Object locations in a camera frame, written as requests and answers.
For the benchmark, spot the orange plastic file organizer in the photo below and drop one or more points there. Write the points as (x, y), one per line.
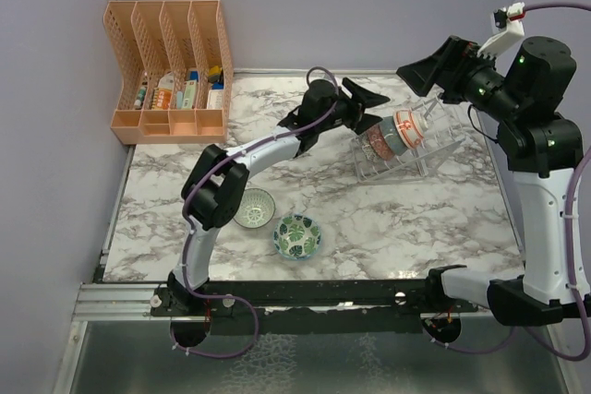
(158, 36)

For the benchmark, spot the small bottles in organizer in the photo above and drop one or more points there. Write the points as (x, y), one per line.
(141, 93)

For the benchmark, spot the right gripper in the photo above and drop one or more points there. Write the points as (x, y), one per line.
(459, 58)

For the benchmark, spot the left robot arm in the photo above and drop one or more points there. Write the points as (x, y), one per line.
(214, 189)

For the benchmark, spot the white brown lattice bowl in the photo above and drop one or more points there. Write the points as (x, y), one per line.
(368, 151)

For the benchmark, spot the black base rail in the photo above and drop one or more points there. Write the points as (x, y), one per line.
(296, 307)

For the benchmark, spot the blue yellow items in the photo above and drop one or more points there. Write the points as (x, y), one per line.
(215, 77)

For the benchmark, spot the clear acrylic dish rack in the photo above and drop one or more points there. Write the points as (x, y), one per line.
(445, 135)

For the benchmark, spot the green leaf pattern bowl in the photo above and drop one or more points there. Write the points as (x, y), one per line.
(296, 237)

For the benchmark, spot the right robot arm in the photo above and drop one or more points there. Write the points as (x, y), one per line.
(544, 153)

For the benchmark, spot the orange white box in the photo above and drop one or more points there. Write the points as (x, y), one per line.
(165, 92)

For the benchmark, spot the grey blue bowl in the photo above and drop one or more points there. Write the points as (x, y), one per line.
(393, 139)

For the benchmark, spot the white green patterned bowl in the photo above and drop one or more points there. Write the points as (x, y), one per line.
(256, 209)

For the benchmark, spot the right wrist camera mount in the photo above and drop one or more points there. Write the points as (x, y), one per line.
(507, 31)

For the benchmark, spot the orange white floral bowl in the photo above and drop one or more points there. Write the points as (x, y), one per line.
(412, 126)

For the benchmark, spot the dark floral pink bowl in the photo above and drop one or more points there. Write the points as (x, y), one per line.
(377, 142)

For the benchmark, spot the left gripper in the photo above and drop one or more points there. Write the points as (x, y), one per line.
(358, 120)

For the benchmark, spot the green white box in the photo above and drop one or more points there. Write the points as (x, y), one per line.
(185, 98)

